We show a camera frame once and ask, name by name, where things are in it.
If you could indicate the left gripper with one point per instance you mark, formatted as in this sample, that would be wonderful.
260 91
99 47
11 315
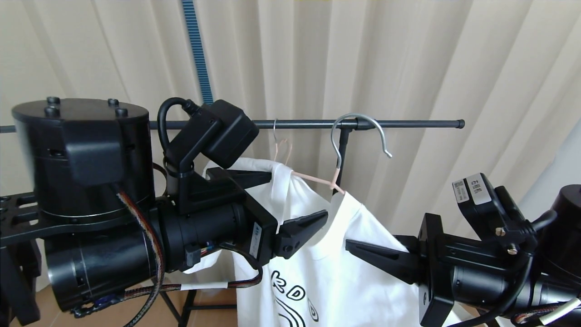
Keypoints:
209 231

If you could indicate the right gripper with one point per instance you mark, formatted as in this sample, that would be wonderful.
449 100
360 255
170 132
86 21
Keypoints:
472 277

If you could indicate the white printed t-shirt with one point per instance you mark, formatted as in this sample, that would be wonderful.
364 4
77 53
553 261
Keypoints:
345 272

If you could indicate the pink clothes hanger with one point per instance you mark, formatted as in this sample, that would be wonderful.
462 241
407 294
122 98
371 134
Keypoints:
275 136
336 136

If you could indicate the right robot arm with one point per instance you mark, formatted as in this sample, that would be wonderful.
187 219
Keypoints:
563 227

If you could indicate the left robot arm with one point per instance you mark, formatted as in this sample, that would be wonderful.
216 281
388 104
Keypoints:
81 136

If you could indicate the black clothes rack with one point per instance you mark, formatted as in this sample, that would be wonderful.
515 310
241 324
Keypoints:
408 123

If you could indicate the window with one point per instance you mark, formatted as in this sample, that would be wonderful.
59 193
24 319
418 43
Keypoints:
196 45

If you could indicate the beige curtain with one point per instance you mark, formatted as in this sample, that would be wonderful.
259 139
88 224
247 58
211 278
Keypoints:
408 59
91 45

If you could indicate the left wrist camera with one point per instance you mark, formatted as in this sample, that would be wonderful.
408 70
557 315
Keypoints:
227 131

